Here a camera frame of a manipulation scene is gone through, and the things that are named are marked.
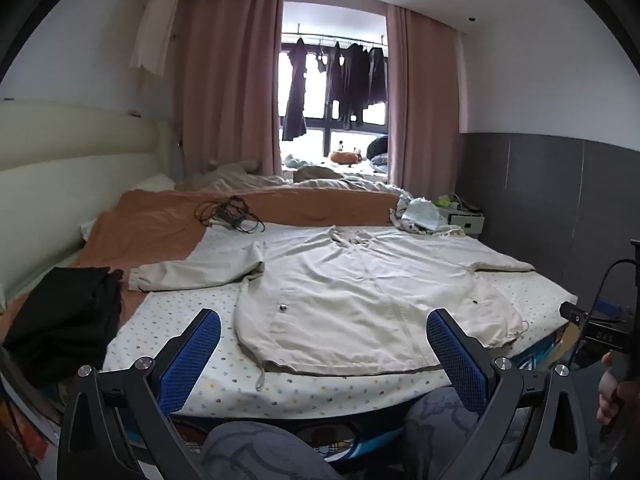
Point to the orange blanket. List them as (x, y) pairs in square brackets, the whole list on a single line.
[(160, 220)]

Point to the crumpled pale patterned cloth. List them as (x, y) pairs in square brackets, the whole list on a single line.
[(420, 215)]

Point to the white nightstand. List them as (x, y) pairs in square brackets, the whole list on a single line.
[(467, 222)]

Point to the black framed window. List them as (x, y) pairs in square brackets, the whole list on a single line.
[(317, 130)]

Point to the long black hanging garment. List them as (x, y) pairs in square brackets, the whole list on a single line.
[(295, 95)]

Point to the black folded clothes pile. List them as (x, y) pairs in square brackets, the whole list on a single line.
[(60, 320)]

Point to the person's right leg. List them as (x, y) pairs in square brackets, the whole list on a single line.
[(440, 410)]

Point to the dark round cushion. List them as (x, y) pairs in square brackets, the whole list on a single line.
[(378, 146)]

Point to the pink curtain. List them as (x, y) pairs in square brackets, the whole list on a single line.
[(225, 85), (425, 110)]

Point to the white pillow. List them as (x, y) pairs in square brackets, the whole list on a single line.
[(155, 183)]

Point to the dark hanging shirt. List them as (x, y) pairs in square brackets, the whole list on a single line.
[(378, 75)]

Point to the person's right hand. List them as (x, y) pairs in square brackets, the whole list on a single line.
[(606, 400)]

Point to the orange plush toy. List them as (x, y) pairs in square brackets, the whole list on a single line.
[(345, 156)]

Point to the white hanging cloth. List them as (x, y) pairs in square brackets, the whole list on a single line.
[(155, 25)]

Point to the colourful printed mattress cover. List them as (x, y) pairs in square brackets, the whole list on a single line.
[(542, 355)]

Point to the beige jacket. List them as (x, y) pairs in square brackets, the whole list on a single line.
[(350, 300)]

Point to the black hanging jacket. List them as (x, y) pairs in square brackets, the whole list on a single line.
[(350, 85)]

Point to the person's left leg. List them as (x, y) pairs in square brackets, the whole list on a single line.
[(260, 452)]

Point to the small green object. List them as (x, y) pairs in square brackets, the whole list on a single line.
[(443, 201)]

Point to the person's leg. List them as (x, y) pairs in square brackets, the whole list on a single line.
[(440, 410), (260, 452)]

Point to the cream padded headboard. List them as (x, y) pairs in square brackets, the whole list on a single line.
[(75, 145)]

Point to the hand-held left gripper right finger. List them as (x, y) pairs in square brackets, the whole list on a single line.
[(457, 355)]

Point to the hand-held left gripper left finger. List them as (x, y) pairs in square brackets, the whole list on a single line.
[(192, 355)]

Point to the dotted white bed sheet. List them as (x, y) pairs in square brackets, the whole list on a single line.
[(310, 390)]

